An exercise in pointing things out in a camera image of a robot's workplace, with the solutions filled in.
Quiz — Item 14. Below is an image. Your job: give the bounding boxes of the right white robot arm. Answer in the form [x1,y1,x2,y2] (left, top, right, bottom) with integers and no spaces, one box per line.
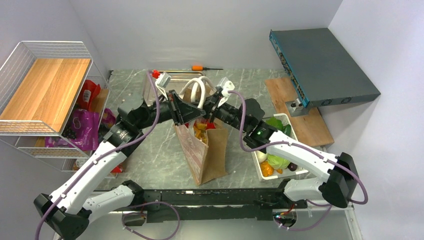
[201,77,369,208]

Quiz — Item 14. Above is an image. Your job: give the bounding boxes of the green leafy vegetable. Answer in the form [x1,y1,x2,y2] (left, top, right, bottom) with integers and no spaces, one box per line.
[265,116,285,131]

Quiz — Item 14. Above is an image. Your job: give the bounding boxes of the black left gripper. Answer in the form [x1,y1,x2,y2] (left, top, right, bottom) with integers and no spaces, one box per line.
[135,89,206,130]

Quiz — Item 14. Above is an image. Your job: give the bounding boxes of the white eggplant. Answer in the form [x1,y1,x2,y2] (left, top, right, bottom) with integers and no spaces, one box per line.
[256,151,268,163]

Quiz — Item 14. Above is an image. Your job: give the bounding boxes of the red candy bag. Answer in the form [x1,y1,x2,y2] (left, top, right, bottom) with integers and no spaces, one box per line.
[194,119,216,132]

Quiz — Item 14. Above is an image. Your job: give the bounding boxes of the orange handle screwdriver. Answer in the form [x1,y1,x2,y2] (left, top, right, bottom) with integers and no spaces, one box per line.
[191,65,223,71]

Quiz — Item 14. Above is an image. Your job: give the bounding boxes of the orange snack bag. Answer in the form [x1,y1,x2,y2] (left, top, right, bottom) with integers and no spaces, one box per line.
[193,126,208,145]

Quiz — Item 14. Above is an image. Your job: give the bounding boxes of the small red snack bag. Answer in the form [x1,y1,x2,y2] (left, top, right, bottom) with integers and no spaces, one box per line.
[76,79,101,111]

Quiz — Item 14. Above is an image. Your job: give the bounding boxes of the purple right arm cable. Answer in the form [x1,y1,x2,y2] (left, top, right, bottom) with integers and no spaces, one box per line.
[226,91,369,232]

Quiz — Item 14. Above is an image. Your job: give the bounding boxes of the blue grey network switch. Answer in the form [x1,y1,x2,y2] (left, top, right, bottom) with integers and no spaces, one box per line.
[269,28,381,110]

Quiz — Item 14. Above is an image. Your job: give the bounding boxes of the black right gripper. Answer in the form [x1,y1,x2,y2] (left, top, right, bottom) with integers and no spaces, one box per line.
[190,91,249,133]

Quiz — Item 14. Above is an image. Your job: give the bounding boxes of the orange ginger root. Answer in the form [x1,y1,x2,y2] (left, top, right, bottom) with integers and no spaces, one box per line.
[259,161,283,177]

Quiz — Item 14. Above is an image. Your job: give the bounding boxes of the white wire shelf rack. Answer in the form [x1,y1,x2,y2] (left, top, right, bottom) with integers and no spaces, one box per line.
[0,40,116,175]

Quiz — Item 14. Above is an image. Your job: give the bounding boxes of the colourful snack pack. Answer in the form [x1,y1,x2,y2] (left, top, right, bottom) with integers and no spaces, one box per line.
[110,165,124,174]

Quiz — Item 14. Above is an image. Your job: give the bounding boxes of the purple eggplant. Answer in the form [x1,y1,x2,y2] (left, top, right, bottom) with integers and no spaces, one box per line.
[287,162,298,172]

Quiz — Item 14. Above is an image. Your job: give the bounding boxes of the white perforated plastic basket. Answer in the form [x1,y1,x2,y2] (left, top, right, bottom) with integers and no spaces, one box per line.
[252,113,309,182]

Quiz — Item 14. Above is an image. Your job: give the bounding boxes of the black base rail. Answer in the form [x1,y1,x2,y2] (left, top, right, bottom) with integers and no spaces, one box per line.
[119,187,308,223]

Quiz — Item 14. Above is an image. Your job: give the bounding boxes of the wooden board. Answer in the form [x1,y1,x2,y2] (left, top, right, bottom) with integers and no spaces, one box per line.
[264,77,335,147]

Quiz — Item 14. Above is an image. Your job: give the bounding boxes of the purple snack bag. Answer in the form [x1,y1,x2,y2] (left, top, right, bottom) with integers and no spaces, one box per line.
[44,108,116,152]

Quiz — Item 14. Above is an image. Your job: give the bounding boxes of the dark green cucumber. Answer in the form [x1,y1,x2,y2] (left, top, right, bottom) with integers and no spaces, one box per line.
[282,124,292,137]

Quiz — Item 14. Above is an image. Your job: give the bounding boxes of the burlap grocery bag pink print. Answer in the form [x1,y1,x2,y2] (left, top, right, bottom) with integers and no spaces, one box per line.
[173,76,230,187]

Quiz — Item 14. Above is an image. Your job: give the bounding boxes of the green cabbage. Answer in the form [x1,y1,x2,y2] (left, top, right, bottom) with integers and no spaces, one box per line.
[267,154,291,170]

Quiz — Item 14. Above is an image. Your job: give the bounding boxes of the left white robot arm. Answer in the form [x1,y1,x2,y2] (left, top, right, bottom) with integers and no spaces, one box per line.
[34,70,165,240]

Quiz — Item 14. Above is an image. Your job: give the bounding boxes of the silver metal tray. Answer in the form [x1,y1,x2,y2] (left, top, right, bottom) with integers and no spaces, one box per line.
[142,70,205,104]

